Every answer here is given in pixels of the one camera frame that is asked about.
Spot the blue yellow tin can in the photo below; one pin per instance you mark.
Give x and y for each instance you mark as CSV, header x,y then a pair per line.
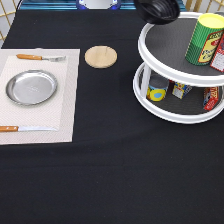
x,y
157,88

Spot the red raisins box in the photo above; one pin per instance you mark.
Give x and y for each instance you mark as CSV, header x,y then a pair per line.
x,y
217,61

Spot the black ribbed bowl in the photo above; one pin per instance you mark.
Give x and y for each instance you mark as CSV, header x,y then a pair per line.
x,y
157,12

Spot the wooden-handled knife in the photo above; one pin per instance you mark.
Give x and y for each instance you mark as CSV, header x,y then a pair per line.
x,y
25,128

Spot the silver metal plate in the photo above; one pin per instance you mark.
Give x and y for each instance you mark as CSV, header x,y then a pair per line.
x,y
31,87

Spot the green yellow-lidded can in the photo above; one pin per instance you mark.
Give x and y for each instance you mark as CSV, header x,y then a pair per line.
x,y
205,39

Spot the round wooden coaster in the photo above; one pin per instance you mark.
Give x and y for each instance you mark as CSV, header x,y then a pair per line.
x,y
100,56

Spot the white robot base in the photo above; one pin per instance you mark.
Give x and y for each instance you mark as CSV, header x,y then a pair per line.
x,y
98,4

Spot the white two-tier lazy Susan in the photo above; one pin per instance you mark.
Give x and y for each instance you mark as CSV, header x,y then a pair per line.
x,y
162,49

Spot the wooden-handled fork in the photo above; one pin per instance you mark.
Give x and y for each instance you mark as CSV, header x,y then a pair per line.
x,y
35,57

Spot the blue yellow small box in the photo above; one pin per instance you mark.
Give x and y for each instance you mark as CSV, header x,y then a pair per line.
x,y
181,90

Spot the beige woven placemat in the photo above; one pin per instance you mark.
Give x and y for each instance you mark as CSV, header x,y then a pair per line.
x,y
57,112

